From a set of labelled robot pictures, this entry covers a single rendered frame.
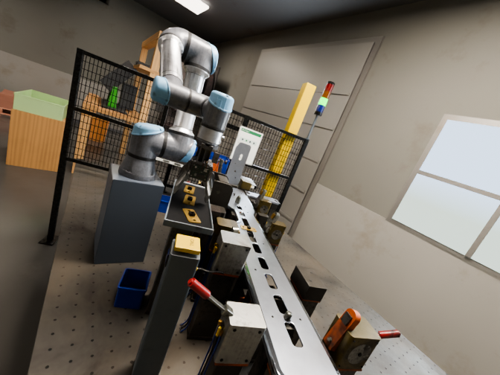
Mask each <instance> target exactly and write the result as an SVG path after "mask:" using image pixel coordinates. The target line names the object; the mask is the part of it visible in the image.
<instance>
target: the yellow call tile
mask: <svg viewBox="0 0 500 375"><path fill-rule="evenodd" d="M174 251H181V252H185V253H190V254H197V255H199V253H200V239H199V238H197V237H190V236H186V235H182V234H177V235H176V241H175V246H174Z"/></svg>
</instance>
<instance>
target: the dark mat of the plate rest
mask: <svg viewBox="0 0 500 375"><path fill-rule="evenodd" d="M186 185H189V184H185V183H183V184H182V186H180V187H179V190H178V191H177V192H176V193H175V194H174V193H173V195H172V198H171V201H170V206H169V209H168V212H167V217H166V219H169V220H172V221H177V222H183V223H187V224H190V225H196V226H200V227H203V228H209V229H211V219H210V213H209V207H208V201H207V203H205V189H204V188H201V187H197V186H193V185H189V186H192V187H195V190H194V193H193V195H192V194H189V193H185V192H184V189H185V186H186ZM186 194H187V195H190V196H195V197H196V201H195V204H194V206H191V205H186V204H184V203H183V201H184V199H185V195H186ZM183 208H187V209H193V210H194V211H195V212H196V215H197V216H198V218H199V219H200V221H201V223H192V222H188V220H187V218H186V216H185V214H184V212H183V210H182V209H183Z"/></svg>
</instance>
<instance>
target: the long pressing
mask: <svg viewBox="0 0 500 375"><path fill-rule="evenodd" d="M233 193H235V196H234V194H233ZM233 193H232V195H231V198H230V201H229V203H228V207H227V208H228V209H229V210H231V211H233V212H234V215H235V217H236V220H237V224H238V227H239V230H240V234H243V235H246V236H247V237H248V239H249V242H250V244H251V250H250V252H249V255H248V257H247V259H246V262H245V264H244V267H243V274H244V277H245V280H246V285H247V287H248V291H249V295H250V298H251V302H252V304H257V305H259V306H260V308H261V311H262V314H263V318H264V321H265V323H266V330H265V332H264V334H263V336H262V340H263V344H264V347H265V350H266V355H267V358H268V360H269V366H270V368H271V372H272V375H340V373H339V370H338V369H337V367H336V365H335V363H334V361H333V360H332V358H331V356H330V354H329V352H328V351H327V348H326V347H325V345H324V343H323V341H322V340H321V337H320V335H319V334H318V332H317V330H316V328H315V326H314V324H313V323H312V321H311V319H310V317H309V315H308V313H307V311H306V310H305V308H304V305H303V304H302V303H301V300H300V298H299V297H298V294H297V293H296V291H295V289H294V287H293V285H292V284H291V282H290V280H289V278H288V276H287V274H286V273H285V271H284V269H283V267H282V265H281V263H280V261H279V259H278V257H277V255H276V254H275V252H274V250H273V248H272V246H271V245H270V243H269V241H268V239H267V237H266V235H265V234H264V232H263V229H262V228H261V227H260V224H259V222H258V221H257V218H256V214H257V212H256V211H255V209H254V207H253V206H252V204H251V202H250V201H249V198H248V197H247V195H246V193H245V192H244V191H243V190H240V189H237V188H234V187H233ZM238 196H241V201H240V204H237V203H236V202H235V200H236V198H237V197H238ZM237 206H239V207H241V209H242V210H240V209H238V208H237ZM239 212H242V213H244V216H241V215H240V213H239ZM247 212H248V213H247ZM242 219H246V220H247V223H248V224H249V225H250V226H251V227H252V228H256V231H257V232H254V231H251V232H252V233H253V236H254V238H255V240H256V243H255V242H252V241H251V240H250V238H249V235H248V233H247V231H248V230H245V229H242V228H241V227H240V225H244V224H243V221H242ZM252 244H255V245H258V247H259V249H260V252H261V254H259V253H257V252H255V250H254V248H253V245H252ZM258 258H263V259H264V260H265V263H266V265H267V267H268V269H263V268H262V267H261V265H260V262H259V260H258ZM255 269H256V270H255ZM265 275H270V276H271V277H272V279H273V281H274V283H275V286H276V287H277V289H272V288H270V287H269V285H268V282H267V280H266V277H265ZM273 296H278V297H280V298H281V299H282V301H283V304H284V306H285V307H286V311H290V312H292V317H291V319H290V321H285V320H284V318H283V315H285V314H282V313H281V312H280V311H279V309H278V306H277V304H276V302H275V299H274V297H273ZM272 316H273V317H274V318H273V317H272ZM299 319H301V321H300V320H299ZM285 323H288V324H292V325H293V326H294V328H295V331H296V333H297V334H298V338H299V339H300V341H301V344H302V347H296V346H294V345H293V344H292V341H291V339H290V337H289V334H288V332H287V329H286V326H285Z"/></svg>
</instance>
